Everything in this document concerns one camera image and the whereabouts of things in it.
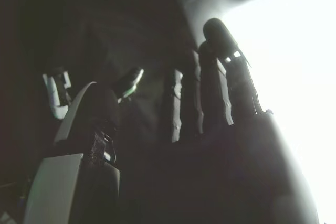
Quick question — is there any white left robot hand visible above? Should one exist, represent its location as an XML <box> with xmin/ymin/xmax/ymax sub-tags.
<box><xmin>23</xmin><ymin>17</ymin><xmax>320</xmax><ymax>224</ymax></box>

